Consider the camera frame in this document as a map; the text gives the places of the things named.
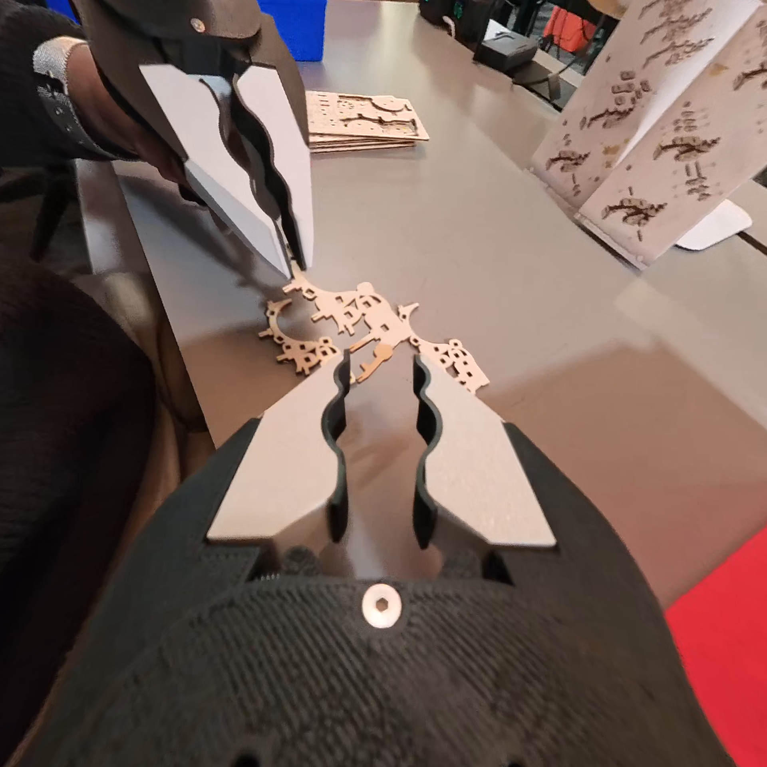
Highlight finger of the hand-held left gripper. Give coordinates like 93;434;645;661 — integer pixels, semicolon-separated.
139;63;294;280
232;64;316;272

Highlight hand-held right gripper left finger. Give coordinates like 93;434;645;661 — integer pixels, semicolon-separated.
207;350;351;552

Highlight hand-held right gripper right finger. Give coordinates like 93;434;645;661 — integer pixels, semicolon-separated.
412;354;558;550

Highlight small wooden key piece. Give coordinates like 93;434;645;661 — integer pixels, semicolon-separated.
349;344;394;384

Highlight person's left forearm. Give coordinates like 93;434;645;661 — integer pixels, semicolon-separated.
0;0;141;170

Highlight grey desk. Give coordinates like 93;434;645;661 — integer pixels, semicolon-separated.
77;0;767;609

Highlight person's left hand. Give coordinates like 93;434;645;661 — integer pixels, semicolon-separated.
78;45;209;209

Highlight stack of wooden puzzle sheets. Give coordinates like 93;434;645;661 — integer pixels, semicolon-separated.
304;90;432;155

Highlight blue plastic box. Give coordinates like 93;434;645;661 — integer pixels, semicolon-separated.
256;0;329;62

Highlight dark knitted sweater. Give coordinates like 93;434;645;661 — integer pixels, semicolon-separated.
0;264;161;600

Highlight black power adapter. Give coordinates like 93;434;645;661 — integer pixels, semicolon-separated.
472;33;541;77

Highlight orange cloth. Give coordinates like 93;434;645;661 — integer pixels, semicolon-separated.
544;5;601;56

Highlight white stand base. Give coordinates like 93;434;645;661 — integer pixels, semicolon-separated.
676;199;754;252

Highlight white scorched backing board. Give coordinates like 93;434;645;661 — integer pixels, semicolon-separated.
530;0;753;211

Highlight standing punched wooden sheets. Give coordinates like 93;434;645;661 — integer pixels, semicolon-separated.
576;12;767;272

